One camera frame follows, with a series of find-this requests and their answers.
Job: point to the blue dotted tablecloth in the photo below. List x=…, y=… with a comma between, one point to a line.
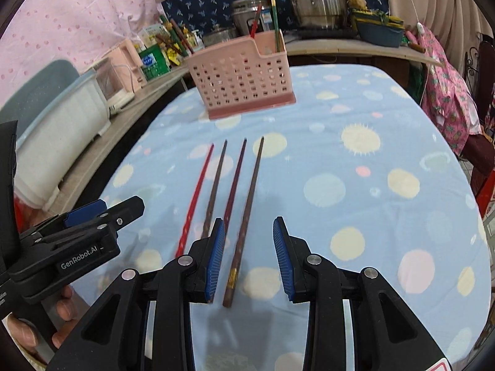
x=354, y=167

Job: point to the white blender jar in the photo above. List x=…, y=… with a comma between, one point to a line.
x=115, y=93

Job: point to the person's left hand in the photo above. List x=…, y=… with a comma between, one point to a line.
x=65, y=312

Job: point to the green chopstick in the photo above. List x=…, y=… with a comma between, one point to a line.
x=274, y=13
x=174, y=36

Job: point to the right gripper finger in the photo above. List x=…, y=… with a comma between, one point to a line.
x=75, y=217
x=123, y=213

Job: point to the red chopstick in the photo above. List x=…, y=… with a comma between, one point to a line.
x=260, y=6
x=192, y=206

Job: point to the beige curtain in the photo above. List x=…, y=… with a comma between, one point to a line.
x=457, y=24

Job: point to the brown chopstick gold band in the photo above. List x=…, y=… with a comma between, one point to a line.
x=241, y=238

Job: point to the pink floral garment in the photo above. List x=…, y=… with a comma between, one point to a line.
x=447, y=100

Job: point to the dark purple chopstick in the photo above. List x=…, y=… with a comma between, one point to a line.
x=182, y=36

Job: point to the small steel pot with lid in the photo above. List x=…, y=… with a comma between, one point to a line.
x=219, y=35

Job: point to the maroon chopstick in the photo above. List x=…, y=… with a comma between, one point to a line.
x=233, y=189

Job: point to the red bag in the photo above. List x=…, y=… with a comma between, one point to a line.
x=484, y=197

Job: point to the pink perforated utensil holder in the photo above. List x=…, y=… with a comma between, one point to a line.
x=243, y=74

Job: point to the pink dotted sheet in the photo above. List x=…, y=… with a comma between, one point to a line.
x=79, y=31

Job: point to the silver rice cooker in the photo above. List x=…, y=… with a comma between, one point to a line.
x=244, y=14

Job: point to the green box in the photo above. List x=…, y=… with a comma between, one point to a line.
x=154, y=63

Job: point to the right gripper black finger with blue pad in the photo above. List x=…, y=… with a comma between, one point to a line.
x=386, y=334
x=143, y=321

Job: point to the white dish rack tub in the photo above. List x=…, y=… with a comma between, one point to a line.
x=59, y=112

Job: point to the dark blue basin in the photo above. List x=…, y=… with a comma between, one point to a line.
x=379, y=34

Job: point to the pink electric kettle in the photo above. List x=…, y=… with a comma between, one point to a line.
x=128, y=65

